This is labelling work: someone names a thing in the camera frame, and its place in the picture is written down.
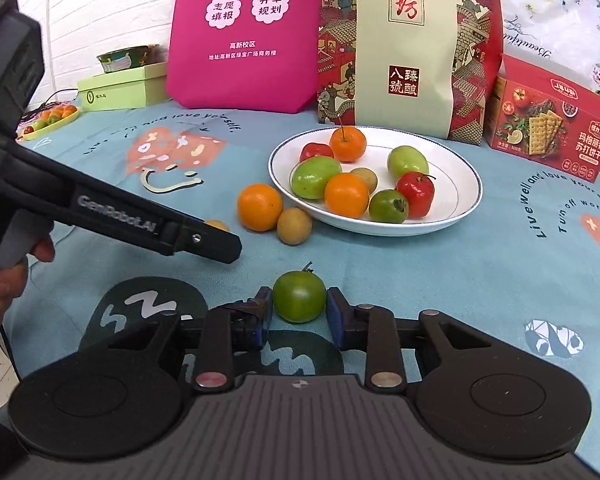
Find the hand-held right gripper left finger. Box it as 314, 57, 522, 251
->
100, 287, 274, 393

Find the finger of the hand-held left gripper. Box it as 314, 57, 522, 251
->
165, 215, 243, 266

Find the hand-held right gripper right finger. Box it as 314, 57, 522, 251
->
326, 287, 492, 393

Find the small green tomato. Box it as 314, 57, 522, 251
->
368, 189, 409, 224
272, 261, 327, 324

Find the round orange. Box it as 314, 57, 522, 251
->
237, 183, 284, 232
324, 173, 370, 219

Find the large green fruit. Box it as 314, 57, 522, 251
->
290, 156, 343, 200
387, 145, 429, 181

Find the small red apple with stem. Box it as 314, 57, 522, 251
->
395, 171, 437, 219

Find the white plate with dark rim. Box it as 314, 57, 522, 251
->
268, 126, 482, 237

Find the orange with long stem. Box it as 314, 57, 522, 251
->
329, 116, 367, 163

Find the pile of tiny mixed fruits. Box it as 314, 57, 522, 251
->
22, 104, 77, 135

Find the person's left hand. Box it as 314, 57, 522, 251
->
0, 237, 56, 331

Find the small yellow-green dish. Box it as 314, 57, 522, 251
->
20, 105, 82, 141

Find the teal printed tablecloth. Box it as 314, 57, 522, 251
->
0, 95, 600, 461

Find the light green box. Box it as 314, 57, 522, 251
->
76, 62, 168, 112

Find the green patterned bowl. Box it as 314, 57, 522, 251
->
97, 45, 158, 75

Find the pink tote bag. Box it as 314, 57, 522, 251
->
166, 0, 323, 113

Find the red and green gift bag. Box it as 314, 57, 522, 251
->
316, 0, 503, 146

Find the red cracker box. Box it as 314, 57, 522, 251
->
482, 54, 600, 183

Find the black cable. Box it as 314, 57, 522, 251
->
22, 87, 81, 126

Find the floral wall poster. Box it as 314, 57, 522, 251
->
497, 0, 600, 106

